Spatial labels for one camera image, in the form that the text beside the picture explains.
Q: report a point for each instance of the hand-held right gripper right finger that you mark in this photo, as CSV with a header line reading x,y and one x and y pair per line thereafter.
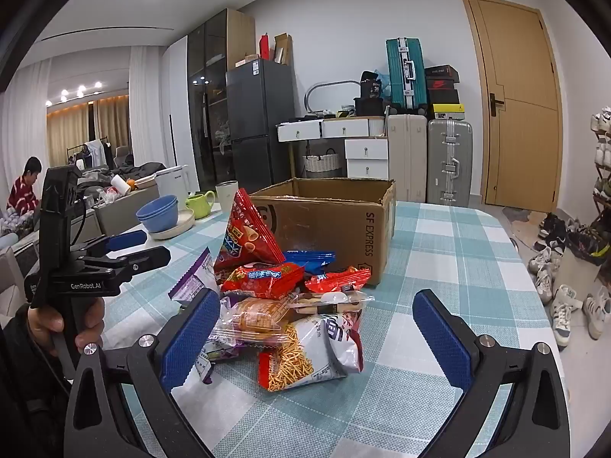
x,y
441,338

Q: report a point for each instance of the orange fruit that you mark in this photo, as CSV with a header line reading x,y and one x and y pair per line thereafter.
x,y
129,184

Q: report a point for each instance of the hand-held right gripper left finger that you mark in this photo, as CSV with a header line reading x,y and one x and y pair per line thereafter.
x,y
191,338

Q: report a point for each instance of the black refrigerator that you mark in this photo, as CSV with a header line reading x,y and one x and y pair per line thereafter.
x,y
260,119

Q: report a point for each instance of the clothes rack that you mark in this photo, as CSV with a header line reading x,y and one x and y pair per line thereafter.
x,y
90,152

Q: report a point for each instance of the grey side cabinet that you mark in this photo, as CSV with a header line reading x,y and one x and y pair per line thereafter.
x,y
121,214

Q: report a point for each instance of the purple white snack packet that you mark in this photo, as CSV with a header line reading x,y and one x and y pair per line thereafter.
x,y
198,274

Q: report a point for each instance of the white cup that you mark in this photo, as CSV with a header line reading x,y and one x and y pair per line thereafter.
x,y
117,184

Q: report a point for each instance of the person's left forearm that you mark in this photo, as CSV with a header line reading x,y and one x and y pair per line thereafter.
x,y
24,391

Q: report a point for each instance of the black red shoe box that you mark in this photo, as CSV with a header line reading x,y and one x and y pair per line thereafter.
x,y
441,81

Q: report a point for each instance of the open cardboard carton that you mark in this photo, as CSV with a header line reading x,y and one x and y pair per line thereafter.
x,y
282,49

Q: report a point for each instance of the beige suitcase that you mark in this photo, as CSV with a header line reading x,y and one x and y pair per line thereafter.
x,y
406,157

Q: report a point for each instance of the yellow black shoe box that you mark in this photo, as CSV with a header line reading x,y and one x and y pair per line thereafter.
x,y
447,110

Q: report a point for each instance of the dark glass cabinet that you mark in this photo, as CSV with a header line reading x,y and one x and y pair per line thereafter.
x,y
210,105

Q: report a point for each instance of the teal suitcase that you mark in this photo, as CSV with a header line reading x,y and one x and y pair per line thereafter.
x,y
405,74

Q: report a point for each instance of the person's left hand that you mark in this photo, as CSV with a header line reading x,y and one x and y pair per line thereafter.
x,y
90,324

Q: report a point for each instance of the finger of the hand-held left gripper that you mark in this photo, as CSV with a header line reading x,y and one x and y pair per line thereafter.
x,y
126,240
143,260

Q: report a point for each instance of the white curtains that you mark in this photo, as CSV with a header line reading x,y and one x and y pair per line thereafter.
x,y
143,105

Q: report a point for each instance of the red triangular snack bag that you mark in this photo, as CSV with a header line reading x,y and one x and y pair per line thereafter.
x,y
243,238

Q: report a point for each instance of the green mug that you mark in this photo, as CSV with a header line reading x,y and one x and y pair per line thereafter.
x,y
200,204

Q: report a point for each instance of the chrome arched tube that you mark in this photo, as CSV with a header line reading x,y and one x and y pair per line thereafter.
x,y
329,83

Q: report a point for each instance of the cream plate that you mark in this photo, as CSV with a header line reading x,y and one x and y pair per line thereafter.
x,y
184,226

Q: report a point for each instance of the red chocolate cookie packet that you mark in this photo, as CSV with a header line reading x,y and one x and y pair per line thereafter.
x,y
262,279
334,280

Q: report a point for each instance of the wooden door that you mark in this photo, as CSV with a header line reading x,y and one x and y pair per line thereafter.
x,y
515,100

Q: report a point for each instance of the brown cardboard box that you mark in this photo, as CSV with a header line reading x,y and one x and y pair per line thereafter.
x,y
329,229

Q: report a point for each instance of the white electric kettle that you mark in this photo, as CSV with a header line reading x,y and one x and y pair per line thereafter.
x,y
173,181

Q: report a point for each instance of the clear cake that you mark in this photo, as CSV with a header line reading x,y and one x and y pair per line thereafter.
x,y
253,317

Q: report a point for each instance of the woven basket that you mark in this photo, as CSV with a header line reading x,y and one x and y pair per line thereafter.
x,y
323,163

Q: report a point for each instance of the white drawer desk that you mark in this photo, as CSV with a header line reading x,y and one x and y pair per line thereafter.
x,y
365,150

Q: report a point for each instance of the silver suitcase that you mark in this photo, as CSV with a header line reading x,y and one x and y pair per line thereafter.
x,y
448,162

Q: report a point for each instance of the shoe rack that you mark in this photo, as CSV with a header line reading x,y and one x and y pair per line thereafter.
x,y
602,167

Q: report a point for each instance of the small purple snack packet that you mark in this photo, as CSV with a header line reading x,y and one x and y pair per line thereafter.
x,y
224,350

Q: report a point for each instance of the blue cookie packet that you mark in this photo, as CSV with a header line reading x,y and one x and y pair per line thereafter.
x,y
310,257

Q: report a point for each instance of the white noodle snack bag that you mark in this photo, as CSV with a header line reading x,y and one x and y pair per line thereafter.
x,y
310,348

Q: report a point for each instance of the white tumbler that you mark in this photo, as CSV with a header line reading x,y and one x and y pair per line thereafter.
x,y
226,195

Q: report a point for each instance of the checked tablecloth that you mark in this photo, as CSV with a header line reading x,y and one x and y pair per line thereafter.
x,y
429,257

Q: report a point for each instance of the black bag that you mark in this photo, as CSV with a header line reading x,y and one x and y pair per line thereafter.
x,y
371,85

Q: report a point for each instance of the pile of shoes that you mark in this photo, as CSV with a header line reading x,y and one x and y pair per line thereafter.
x,y
563,310

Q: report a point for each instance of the beige curtains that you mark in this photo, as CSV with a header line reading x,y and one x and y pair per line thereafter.
x,y
107,124

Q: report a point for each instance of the patterned door mat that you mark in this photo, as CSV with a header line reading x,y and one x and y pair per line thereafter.
x,y
522,229

